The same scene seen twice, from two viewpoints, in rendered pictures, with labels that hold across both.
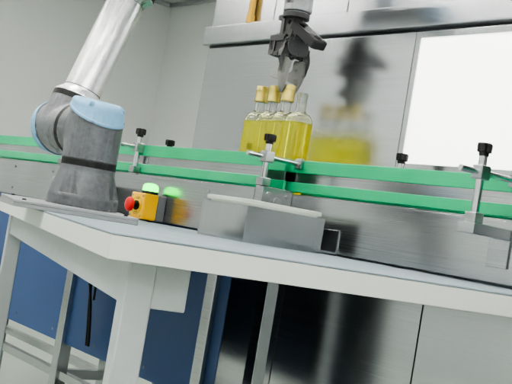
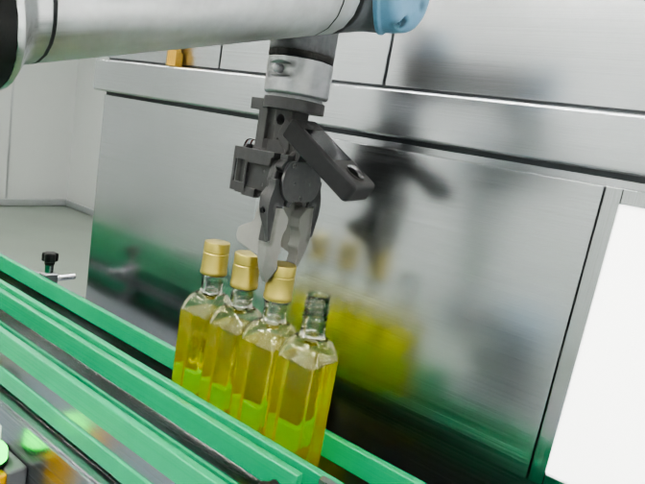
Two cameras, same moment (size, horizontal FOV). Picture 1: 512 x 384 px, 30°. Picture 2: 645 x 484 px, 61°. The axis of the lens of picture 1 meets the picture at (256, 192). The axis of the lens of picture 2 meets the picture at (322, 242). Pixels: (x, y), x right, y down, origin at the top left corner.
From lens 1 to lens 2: 1.92 m
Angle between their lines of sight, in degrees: 22
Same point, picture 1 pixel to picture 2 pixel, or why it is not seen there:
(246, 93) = (175, 191)
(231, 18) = not seen: hidden behind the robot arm
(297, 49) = (300, 188)
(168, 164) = (27, 383)
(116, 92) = not seen: hidden behind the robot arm
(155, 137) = (82, 84)
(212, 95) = (115, 177)
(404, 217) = not seen: outside the picture
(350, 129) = (405, 348)
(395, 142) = (528, 423)
